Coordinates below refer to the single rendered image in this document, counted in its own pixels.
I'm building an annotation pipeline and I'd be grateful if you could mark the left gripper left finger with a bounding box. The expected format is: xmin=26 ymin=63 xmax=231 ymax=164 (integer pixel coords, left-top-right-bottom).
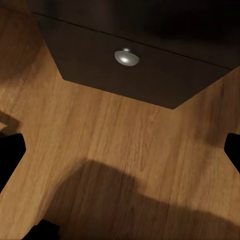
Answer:
xmin=0 ymin=133 xmax=26 ymax=193

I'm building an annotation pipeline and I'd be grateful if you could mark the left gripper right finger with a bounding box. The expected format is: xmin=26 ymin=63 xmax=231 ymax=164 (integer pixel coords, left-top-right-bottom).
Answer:
xmin=224 ymin=132 xmax=240 ymax=173

